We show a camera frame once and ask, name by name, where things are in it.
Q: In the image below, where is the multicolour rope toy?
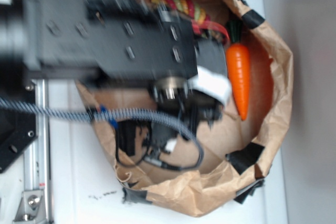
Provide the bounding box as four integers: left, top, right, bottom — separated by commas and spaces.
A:
151, 0, 230, 45

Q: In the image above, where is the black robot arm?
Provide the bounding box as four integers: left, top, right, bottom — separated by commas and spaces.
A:
1, 0, 231, 171

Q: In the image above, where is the aluminium extrusion rail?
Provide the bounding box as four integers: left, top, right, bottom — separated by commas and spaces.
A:
12, 78, 55, 224

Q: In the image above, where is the braided grey cable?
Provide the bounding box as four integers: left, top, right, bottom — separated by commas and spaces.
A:
0, 98, 205, 172

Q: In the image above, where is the orange plastic carrot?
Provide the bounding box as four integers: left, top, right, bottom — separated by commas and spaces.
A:
226, 20, 250, 121

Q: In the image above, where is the brown paper bag tray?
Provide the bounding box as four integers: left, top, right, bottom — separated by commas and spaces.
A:
92, 0, 293, 217

